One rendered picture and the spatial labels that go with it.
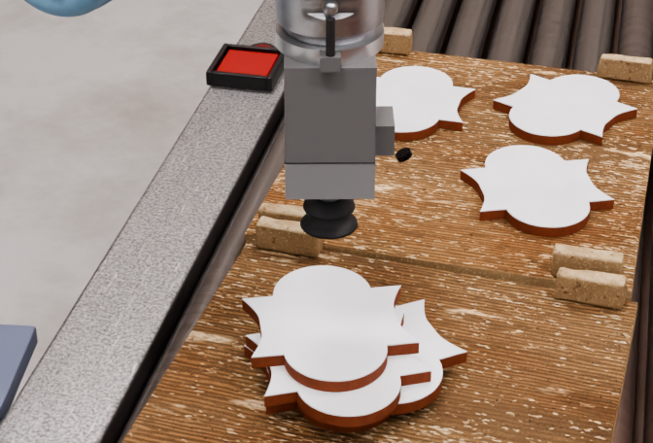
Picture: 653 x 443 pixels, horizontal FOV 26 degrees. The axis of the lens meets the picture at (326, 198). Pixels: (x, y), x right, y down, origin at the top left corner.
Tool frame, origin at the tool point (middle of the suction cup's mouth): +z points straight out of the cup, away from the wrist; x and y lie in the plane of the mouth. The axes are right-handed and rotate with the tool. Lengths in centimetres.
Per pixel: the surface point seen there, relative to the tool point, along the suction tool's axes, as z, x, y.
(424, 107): 12.4, -10.5, 41.1
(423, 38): 15, -12, 63
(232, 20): 107, 23, 267
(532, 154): 12.4, -20.4, 31.1
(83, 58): 107, 61, 244
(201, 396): 13.6, 9.9, -3.7
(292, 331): 8.9, 2.9, -1.6
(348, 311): 8.9, -1.6, 1.0
